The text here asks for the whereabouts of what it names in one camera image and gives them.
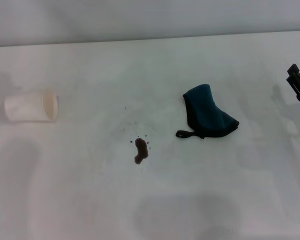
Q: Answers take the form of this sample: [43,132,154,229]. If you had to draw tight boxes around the blue rag with black trim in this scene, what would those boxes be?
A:
[175,83,240,140]

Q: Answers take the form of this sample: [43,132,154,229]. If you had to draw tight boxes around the white paper cup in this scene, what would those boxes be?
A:
[3,87,60,124]

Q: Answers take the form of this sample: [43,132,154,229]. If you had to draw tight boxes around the dark brown liquid stain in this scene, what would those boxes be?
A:
[129,134,151,166]

